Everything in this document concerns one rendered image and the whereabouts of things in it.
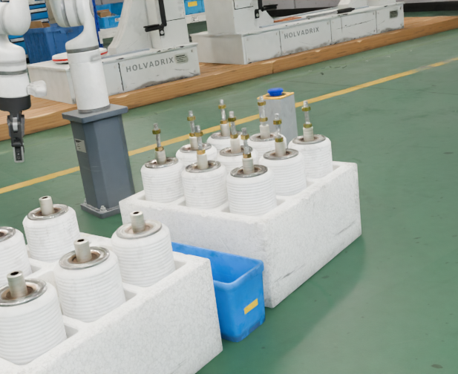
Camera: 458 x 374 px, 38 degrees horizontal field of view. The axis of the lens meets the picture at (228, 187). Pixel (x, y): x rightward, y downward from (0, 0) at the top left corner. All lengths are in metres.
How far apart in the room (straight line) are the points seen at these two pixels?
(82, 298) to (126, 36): 2.93
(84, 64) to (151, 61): 1.84
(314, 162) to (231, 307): 0.43
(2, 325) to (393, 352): 0.62
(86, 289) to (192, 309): 0.20
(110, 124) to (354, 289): 0.90
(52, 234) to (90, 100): 0.75
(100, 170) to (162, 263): 0.88
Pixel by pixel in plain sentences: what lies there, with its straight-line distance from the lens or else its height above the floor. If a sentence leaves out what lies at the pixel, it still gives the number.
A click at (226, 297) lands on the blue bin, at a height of 0.09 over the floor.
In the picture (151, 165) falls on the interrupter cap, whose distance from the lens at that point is 1.44.
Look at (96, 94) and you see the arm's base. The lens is 1.91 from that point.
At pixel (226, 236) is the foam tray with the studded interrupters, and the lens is 1.30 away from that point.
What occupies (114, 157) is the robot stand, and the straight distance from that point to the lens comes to 1.93.
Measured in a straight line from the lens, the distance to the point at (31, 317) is 0.92.
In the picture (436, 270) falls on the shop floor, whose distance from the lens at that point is 1.43.
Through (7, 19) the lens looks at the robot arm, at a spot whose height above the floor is 0.59.
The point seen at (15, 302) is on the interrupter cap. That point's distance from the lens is 0.92.
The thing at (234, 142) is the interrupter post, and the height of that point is 0.27.
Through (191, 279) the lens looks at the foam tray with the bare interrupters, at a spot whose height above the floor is 0.17.
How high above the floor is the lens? 0.63
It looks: 18 degrees down
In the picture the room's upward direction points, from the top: 7 degrees counter-clockwise
